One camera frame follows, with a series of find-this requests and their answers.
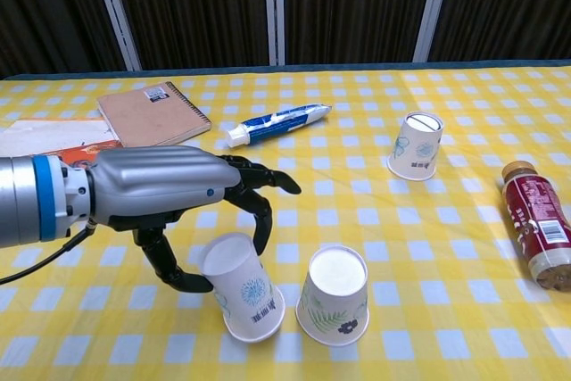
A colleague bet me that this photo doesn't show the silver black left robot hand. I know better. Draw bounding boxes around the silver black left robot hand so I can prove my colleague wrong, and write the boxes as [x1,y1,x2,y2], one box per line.
[88,145,302,294]

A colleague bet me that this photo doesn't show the white cup blue flower print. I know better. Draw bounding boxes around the white cup blue flower print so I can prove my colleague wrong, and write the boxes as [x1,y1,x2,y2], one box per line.
[198,232,286,344]

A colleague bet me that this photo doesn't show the paper cup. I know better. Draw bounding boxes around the paper cup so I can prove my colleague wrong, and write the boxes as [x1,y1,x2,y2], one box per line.
[386,111,445,182]

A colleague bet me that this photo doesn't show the white cup green fern print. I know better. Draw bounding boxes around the white cup green fern print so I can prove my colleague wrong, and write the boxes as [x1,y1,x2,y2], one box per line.
[294,244,371,348]

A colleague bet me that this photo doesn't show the brown spiral notebook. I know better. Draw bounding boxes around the brown spiral notebook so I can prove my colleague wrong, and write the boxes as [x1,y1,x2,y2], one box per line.
[96,80,212,150]

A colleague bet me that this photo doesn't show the orange tissue box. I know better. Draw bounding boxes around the orange tissue box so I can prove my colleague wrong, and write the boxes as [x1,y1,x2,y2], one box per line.
[0,118,124,166]

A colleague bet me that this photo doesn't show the blue white toothpaste tube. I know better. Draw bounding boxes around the blue white toothpaste tube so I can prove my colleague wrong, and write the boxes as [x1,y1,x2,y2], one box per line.
[225,103,334,149]

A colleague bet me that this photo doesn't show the dark corrugated partition panel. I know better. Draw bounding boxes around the dark corrugated partition panel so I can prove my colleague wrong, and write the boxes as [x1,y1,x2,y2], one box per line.
[283,0,437,66]
[428,0,571,63]
[0,0,128,79]
[106,0,272,72]

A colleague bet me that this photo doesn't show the yellow white checked tablecloth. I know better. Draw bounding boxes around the yellow white checked tablecloth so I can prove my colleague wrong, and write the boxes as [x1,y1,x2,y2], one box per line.
[0,67,571,381]

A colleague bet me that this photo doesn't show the brown bottle red label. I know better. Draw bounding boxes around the brown bottle red label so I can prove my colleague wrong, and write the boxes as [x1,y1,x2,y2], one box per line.
[500,160,571,293]

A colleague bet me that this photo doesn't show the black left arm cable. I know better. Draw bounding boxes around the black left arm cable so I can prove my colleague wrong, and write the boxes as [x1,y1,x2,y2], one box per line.
[0,219,97,286]

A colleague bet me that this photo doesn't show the white partition frame post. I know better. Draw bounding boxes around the white partition frame post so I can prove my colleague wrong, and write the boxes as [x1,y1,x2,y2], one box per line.
[412,0,456,63]
[87,0,143,72]
[263,0,286,66]

